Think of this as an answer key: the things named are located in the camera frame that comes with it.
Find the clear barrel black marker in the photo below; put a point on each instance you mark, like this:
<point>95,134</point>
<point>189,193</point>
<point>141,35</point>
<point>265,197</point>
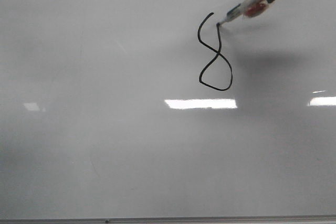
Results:
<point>247,8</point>

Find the white whiteboard with aluminium frame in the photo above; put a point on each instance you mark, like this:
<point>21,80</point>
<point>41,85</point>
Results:
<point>141,108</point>

